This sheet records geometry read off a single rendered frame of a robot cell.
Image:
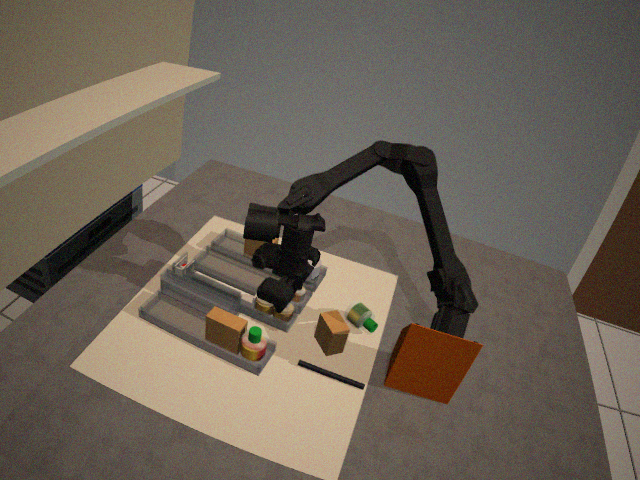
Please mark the black flat bar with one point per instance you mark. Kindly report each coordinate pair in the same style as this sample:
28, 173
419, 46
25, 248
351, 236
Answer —
331, 374

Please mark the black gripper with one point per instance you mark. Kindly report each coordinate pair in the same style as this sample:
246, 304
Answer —
294, 270

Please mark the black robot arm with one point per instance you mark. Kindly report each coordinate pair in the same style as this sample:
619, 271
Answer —
449, 280

